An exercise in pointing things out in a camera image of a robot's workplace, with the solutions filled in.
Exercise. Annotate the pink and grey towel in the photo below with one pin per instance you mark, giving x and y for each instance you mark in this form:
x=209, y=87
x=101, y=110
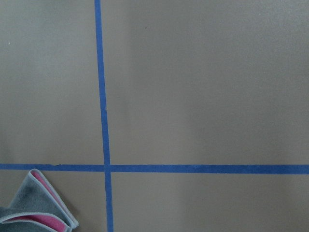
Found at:
x=37, y=207

